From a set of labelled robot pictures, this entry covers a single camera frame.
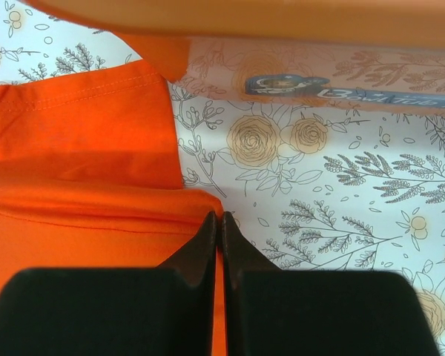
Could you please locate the orange t shirt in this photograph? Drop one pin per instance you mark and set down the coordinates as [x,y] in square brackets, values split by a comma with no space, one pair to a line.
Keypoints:
[90,177]

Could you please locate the floral table mat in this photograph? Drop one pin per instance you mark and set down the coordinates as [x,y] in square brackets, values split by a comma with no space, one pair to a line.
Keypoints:
[313,188]

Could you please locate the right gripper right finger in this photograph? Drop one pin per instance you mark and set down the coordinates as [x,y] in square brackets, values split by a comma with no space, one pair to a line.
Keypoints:
[270,311]

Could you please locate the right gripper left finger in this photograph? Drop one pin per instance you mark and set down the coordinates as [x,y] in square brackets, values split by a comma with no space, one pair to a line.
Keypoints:
[165,310]

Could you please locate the orange plastic basket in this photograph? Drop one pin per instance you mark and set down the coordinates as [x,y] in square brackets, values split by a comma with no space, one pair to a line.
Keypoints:
[370,55]

